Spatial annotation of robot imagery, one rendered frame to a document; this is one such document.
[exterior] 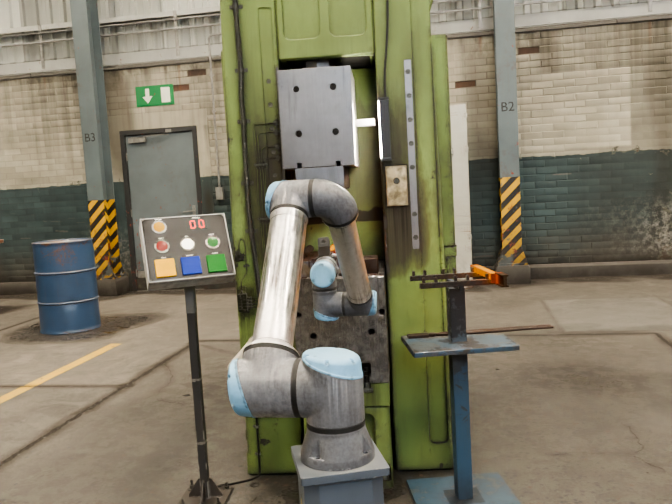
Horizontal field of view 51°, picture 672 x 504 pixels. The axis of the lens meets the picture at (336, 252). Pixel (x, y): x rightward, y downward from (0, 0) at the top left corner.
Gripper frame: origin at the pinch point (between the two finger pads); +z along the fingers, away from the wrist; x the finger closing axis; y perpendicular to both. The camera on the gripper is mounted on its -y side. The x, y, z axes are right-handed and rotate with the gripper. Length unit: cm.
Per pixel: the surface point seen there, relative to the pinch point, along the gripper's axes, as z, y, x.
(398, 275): 16.6, 13.0, 28.0
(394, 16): 21, -96, 31
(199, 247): -11, -7, -51
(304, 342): -4.4, 35.6, -12.1
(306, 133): 5, -49, -7
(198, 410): -9, 62, -58
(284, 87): 6, -68, -15
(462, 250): 518, 77, 109
